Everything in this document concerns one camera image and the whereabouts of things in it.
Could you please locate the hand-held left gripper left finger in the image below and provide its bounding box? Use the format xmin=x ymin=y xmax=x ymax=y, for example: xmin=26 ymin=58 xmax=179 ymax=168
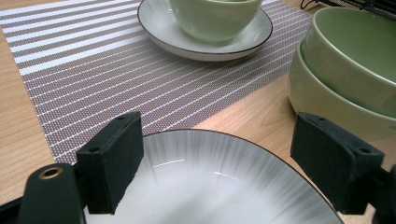
xmin=76 ymin=111 xmax=145 ymax=216

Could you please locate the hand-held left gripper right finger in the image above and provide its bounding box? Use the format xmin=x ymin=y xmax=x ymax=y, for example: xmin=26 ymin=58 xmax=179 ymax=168
xmin=290 ymin=111 xmax=385 ymax=216

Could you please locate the grey plate dark rim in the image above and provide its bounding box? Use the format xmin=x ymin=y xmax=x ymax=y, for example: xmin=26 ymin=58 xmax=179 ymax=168
xmin=83 ymin=129 xmax=345 ymax=224
xmin=137 ymin=0 xmax=274 ymax=63

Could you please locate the striped woven placemat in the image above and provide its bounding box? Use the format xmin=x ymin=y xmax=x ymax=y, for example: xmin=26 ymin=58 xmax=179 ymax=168
xmin=0 ymin=0 xmax=313 ymax=166

